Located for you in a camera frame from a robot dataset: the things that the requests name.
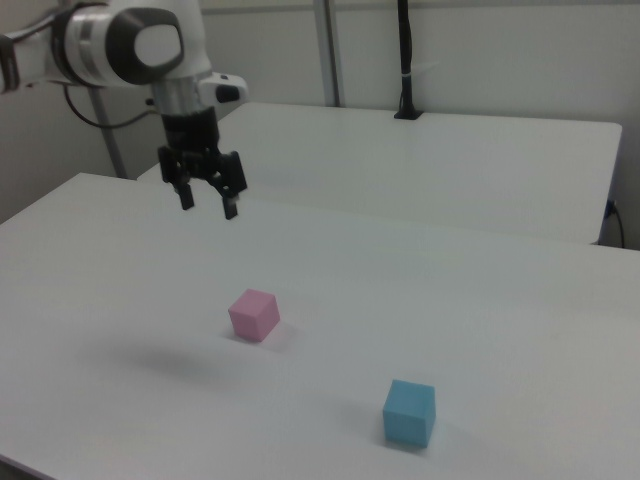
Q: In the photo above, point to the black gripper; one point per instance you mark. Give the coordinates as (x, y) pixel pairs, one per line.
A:
(192, 145)

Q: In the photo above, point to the blue cube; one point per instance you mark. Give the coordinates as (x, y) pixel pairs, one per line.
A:
(407, 412)

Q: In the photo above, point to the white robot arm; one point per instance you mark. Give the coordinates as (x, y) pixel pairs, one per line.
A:
(115, 45)

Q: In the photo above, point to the pink cube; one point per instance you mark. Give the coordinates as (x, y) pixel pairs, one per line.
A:
(252, 315)

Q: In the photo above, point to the grey slim frame post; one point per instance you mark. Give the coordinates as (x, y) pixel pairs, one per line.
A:
(107, 135)

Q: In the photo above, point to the grey partition post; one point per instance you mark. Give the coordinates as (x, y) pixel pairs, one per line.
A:
(331, 50)

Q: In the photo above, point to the black camera stand pole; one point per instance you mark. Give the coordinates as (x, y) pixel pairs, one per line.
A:
(406, 60)

